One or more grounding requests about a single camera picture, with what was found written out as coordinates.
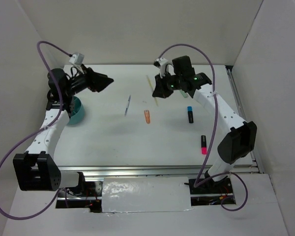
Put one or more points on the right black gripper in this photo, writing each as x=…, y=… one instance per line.
x=160, y=90

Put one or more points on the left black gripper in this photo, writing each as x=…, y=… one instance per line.
x=96, y=82

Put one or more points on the yellow clear pen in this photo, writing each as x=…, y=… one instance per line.
x=151, y=88

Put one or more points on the orange clear cap highlighter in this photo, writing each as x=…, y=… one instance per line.
x=147, y=116

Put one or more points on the blue white pen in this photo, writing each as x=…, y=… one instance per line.
x=127, y=106

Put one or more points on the blue capped black highlighter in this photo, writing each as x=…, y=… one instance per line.
x=190, y=114

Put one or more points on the teal round organizer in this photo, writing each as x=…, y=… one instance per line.
x=78, y=112

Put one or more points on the pink capped black highlighter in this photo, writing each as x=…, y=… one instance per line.
x=203, y=144

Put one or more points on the green highlighter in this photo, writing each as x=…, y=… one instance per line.
x=185, y=95

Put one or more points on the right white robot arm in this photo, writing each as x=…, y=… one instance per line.
x=240, y=135

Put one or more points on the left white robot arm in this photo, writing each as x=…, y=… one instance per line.
x=35, y=168

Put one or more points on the white front panel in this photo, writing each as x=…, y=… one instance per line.
x=145, y=194

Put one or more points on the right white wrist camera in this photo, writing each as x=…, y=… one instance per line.
x=162, y=65

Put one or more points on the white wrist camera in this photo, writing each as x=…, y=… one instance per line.
x=162, y=65
x=76, y=59

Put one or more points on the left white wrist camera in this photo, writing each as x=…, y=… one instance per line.
x=76, y=59

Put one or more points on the aluminium front rail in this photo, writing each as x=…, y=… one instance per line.
x=93, y=172

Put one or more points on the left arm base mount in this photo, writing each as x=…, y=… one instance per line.
x=86, y=195

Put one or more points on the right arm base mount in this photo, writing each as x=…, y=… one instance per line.
x=211, y=193

